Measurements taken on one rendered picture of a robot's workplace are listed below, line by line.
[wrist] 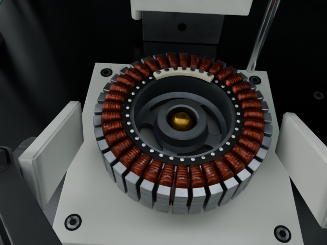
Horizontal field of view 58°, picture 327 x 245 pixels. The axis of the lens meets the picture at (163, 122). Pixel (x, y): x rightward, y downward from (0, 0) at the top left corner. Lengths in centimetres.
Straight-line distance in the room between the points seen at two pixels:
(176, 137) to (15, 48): 20
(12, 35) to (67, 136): 19
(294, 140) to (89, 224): 13
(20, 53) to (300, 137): 25
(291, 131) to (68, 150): 13
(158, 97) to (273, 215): 11
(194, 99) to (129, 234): 10
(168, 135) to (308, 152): 8
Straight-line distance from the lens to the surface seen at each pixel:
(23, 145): 17
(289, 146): 19
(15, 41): 33
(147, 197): 17
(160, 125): 19
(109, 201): 20
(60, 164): 17
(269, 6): 23
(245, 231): 20
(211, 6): 16
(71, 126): 18
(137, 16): 30
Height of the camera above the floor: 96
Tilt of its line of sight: 55 degrees down
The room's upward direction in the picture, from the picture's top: 2 degrees clockwise
